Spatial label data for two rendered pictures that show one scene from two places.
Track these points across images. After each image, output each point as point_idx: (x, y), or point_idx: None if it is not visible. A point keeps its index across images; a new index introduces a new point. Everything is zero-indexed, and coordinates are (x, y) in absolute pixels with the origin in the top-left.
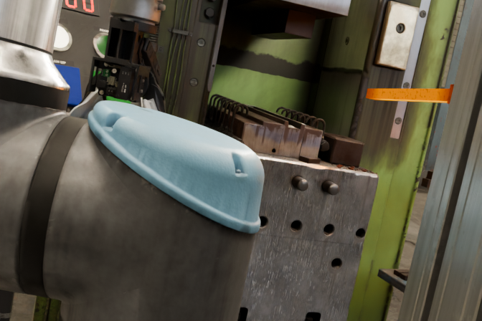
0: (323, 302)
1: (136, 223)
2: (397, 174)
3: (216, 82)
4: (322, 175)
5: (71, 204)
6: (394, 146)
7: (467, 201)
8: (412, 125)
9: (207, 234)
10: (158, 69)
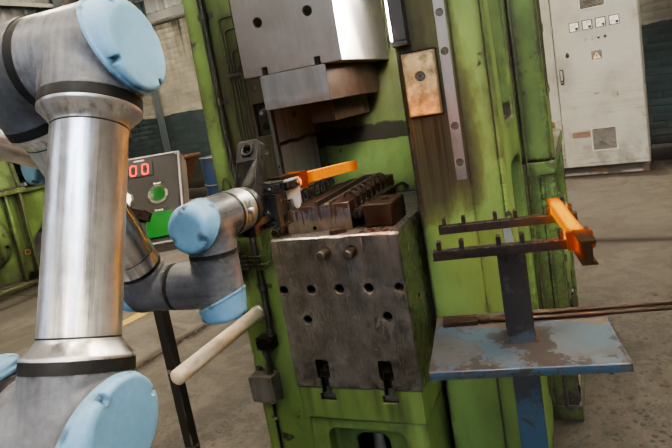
0: (388, 352)
1: None
2: (481, 214)
3: (350, 160)
4: (344, 243)
5: None
6: (464, 188)
7: None
8: (479, 161)
9: None
10: (142, 213)
